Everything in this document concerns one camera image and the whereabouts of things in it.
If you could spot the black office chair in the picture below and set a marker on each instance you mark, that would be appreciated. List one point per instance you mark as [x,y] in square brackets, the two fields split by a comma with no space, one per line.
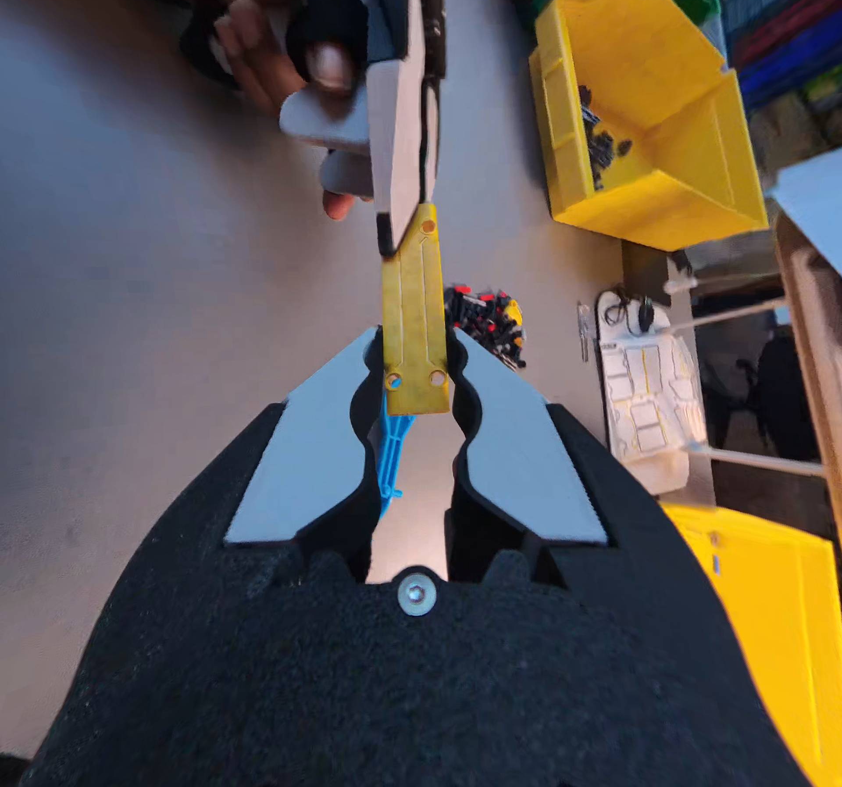
[783,392]

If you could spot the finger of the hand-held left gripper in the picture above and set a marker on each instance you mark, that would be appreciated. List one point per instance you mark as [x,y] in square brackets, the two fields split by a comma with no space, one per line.
[394,142]
[431,142]

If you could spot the instruction booklet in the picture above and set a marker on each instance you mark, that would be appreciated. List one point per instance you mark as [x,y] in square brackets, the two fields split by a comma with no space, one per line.
[809,201]

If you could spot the grey desk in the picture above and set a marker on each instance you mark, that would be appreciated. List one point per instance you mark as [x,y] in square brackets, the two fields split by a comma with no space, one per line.
[131,274]

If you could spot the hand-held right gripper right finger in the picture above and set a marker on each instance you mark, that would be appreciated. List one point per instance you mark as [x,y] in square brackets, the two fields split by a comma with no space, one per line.
[533,464]

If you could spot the person's left hand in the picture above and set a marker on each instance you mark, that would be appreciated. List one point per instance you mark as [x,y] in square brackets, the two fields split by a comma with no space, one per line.
[263,56]

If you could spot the pile of small connector pins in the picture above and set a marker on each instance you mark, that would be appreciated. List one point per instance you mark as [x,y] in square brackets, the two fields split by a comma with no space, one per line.
[490,323]

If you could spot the blue brick separator tool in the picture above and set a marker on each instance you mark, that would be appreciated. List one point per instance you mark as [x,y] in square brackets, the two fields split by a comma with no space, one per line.
[391,451]

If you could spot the yellow plastic parts bin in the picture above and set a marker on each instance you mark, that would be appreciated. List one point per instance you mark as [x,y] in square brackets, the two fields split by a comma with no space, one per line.
[776,603]
[691,208]

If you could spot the heap of black brick parts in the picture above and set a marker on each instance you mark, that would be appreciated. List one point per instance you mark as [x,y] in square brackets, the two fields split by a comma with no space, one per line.
[602,142]

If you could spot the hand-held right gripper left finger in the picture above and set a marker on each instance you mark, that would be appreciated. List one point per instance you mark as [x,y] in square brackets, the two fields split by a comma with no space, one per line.
[309,464]

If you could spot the yellow perforated brick beam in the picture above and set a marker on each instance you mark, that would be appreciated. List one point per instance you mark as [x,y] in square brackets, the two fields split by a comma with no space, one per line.
[414,306]

